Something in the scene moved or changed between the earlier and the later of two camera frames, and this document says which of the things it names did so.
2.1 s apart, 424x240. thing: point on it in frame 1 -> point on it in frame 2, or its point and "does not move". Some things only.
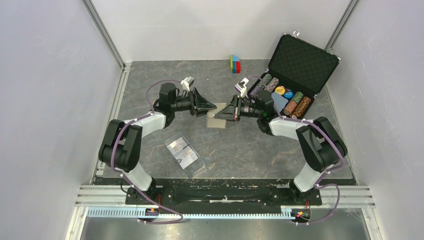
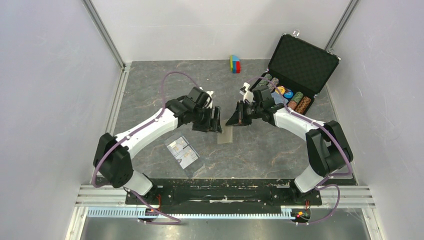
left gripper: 199,105 -> 211,125
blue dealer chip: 288,94 does not move
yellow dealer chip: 280,90 does not move
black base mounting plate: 217,197 does not move
